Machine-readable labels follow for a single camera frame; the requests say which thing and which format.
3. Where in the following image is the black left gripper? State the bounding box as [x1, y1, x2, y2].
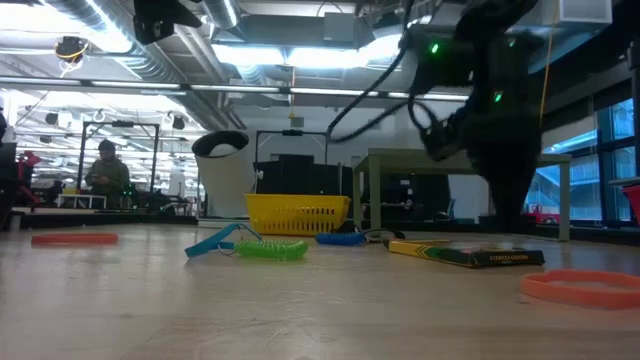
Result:
[132, 0, 204, 47]

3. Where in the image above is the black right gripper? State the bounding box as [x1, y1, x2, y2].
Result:
[424, 112, 544, 234]

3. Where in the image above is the yellow Crayola crayon box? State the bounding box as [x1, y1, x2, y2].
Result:
[387, 238, 547, 269]

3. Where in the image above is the yellow plastic basket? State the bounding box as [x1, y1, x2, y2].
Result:
[244, 193, 353, 238]

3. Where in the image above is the long ceiling light strip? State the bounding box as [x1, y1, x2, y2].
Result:
[0, 75, 471, 101]

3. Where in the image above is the green perforated metal shelf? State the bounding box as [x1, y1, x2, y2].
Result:
[351, 147, 573, 242]

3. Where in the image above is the person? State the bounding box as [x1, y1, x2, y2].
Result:
[83, 138, 132, 210]

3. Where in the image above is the blue spiral coil wristband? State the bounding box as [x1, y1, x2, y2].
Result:
[314, 230, 367, 247]

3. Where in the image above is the black cabinet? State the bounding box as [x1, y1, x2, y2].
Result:
[253, 153, 354, 197]

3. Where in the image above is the blue rubber band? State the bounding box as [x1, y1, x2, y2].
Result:
[183, 222, 263, 259]

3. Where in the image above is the red-orange rubber band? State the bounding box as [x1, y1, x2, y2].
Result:
[30, 231, 120, 247]

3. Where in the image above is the green spiral coil wristband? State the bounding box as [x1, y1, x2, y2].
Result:
[233, 239, 310, 262]

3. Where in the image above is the silver ceiling air duct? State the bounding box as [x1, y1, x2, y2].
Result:
[42, 0, 176, 84]

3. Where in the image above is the hanging black cable reel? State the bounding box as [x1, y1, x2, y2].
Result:
[53, 35, 91, 65]

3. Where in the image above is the black metal rig frame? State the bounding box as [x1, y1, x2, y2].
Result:
[254, 128, 330, 166]
[76, 119, 161, 196]

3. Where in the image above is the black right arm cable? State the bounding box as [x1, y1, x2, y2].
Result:
[326, 0, 469, 146]

